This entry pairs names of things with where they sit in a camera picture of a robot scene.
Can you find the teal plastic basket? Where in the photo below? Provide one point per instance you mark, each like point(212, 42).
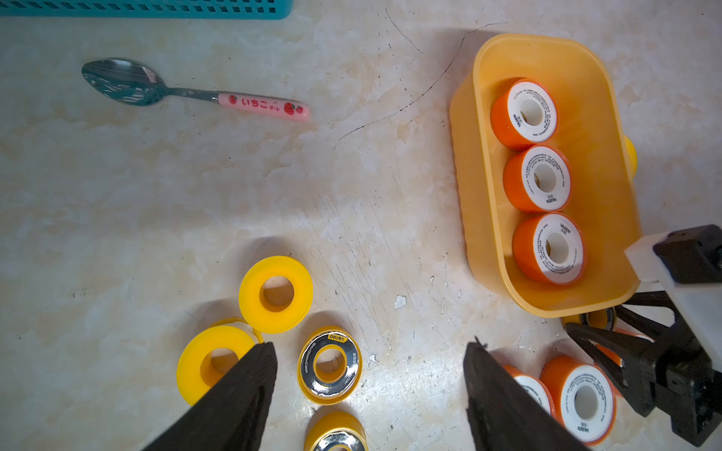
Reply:
point(151, 9)

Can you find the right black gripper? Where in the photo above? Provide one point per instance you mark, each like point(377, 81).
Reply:
point(684, 383)

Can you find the yellow tape roll far left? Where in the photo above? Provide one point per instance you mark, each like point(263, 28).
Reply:
point(211, 353)

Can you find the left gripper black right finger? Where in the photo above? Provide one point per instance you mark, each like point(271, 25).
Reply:
point(502, 415)

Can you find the yellow plastic storage box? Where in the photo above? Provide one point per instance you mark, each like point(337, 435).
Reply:
point(589, 133)

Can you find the yellow tape roll upper left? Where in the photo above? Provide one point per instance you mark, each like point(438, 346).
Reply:
point(276, 294)

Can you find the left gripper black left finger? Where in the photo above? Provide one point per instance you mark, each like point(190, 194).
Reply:
point(233, 414)

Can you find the spoon with pink handle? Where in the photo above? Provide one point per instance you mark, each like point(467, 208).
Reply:
point(130, 82)

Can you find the black yellow tape roll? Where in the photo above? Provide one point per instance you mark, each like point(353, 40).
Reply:
point(330, 366)
point(605, 319)
point(337, 431)

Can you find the yellow tape roll upper right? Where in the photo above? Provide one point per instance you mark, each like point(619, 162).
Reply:
point(632, 157)

